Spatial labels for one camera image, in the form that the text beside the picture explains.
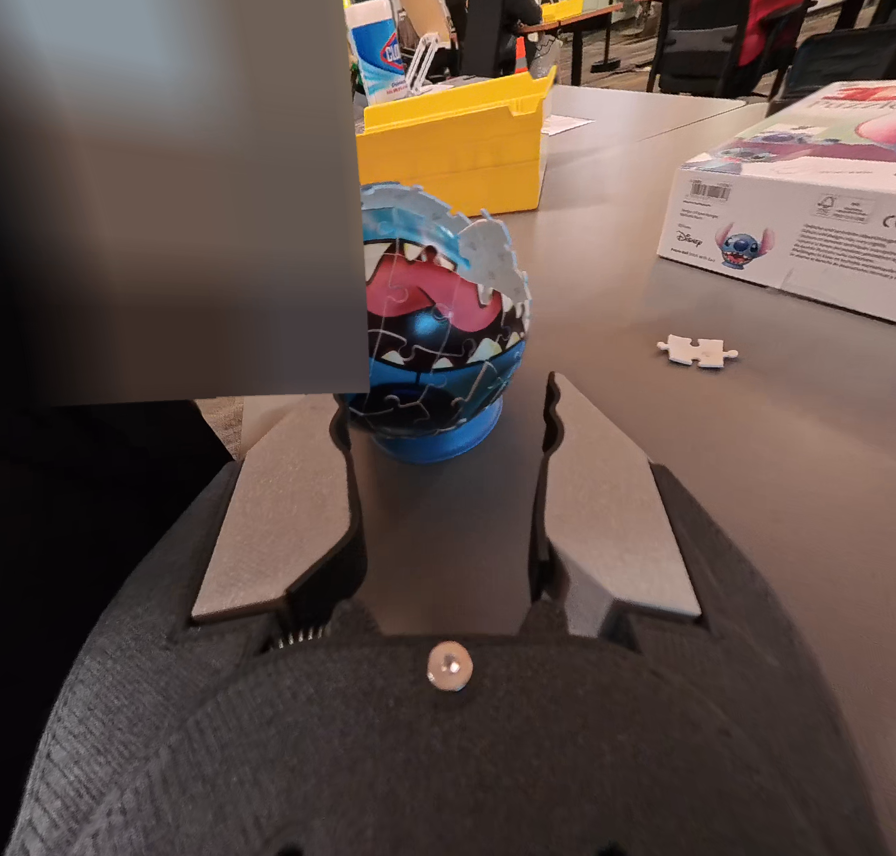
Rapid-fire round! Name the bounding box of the clear acrylic stand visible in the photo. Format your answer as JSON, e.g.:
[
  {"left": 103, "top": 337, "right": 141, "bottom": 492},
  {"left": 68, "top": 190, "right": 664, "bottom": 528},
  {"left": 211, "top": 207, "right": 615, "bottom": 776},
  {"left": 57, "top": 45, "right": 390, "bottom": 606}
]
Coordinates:
[{"left": 402, "top": 30, "right": 456, "bottom": 96}]

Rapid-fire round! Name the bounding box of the yellow plastic bin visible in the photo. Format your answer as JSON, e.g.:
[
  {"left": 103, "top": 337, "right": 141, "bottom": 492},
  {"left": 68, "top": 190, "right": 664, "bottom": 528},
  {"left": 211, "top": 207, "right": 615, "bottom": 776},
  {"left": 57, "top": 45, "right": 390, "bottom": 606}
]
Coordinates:
[{"left": 356, "top": 65, "right": 557, "bottom": 216}]

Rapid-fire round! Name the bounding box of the blue ball stand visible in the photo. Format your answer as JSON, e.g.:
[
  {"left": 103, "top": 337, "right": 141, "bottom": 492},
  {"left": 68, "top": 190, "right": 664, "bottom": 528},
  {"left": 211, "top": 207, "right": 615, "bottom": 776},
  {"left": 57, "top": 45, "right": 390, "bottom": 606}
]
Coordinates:
[{"left": 367, "top": 397, "right": 504, "bottom": 465}]

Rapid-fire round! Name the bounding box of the white puzzle piece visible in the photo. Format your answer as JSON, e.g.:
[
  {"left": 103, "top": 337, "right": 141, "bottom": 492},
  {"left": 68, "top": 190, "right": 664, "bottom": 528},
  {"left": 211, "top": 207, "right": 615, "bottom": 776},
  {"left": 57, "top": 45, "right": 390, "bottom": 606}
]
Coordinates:
[{"left": 657, "top": 334, "right": 739, "bottom": 369}]

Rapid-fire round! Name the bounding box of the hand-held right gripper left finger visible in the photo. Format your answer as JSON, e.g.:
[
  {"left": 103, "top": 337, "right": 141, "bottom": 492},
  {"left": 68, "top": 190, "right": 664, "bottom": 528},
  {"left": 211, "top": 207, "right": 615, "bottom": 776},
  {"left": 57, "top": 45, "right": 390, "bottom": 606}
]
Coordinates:
[{"left": 190, "top": 396, "right": 368, "bottom": 636}]

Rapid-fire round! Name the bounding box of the printed puzzle box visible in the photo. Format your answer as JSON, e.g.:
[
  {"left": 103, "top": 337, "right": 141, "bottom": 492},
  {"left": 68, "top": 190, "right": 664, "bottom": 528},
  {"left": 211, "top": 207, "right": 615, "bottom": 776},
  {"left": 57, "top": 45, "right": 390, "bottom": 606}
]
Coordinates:
[{"left": 658, "top": 81, "right": 896, "bottom": 323}]

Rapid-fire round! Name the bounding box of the wooden table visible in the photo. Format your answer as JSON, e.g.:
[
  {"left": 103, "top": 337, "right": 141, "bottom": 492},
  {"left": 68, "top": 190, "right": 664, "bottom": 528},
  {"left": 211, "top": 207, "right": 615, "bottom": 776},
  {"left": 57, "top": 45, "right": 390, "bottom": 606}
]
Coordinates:
[{"left": 518, "top": 2, "right": 624, "bottom": 87}]

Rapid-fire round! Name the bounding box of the black mesh office chair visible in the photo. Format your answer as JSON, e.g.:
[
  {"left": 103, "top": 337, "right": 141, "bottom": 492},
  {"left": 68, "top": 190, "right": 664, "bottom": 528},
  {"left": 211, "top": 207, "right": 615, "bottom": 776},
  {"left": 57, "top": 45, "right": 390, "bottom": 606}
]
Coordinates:
[{"left": 647, "top": 0, "right": 827, "bottom": 97}]

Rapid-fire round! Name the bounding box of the blue puzzle ball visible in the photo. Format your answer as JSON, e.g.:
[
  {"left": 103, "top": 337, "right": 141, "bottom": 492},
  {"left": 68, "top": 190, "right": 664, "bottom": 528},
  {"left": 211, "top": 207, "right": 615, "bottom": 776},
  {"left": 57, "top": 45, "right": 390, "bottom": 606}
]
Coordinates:
[{"left": 336, "top": 183, "right": 532, "bottom": 444}]

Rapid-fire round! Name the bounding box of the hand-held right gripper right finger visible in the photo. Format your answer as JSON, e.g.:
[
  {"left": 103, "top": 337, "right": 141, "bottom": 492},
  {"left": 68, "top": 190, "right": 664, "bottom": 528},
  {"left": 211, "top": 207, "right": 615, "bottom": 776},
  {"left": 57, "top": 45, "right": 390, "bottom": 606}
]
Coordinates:
[{"left": 528, "top": 372, "right": 702, "bottom": 638}]

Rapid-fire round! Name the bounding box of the disinfecting wipes canister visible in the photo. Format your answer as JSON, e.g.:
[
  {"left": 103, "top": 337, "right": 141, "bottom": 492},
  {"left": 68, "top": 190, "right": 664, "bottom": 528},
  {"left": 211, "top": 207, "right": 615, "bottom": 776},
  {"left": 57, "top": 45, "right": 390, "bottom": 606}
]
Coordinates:
[{"left": 345, "top": 0, "right": 408, "bottom": 104}]

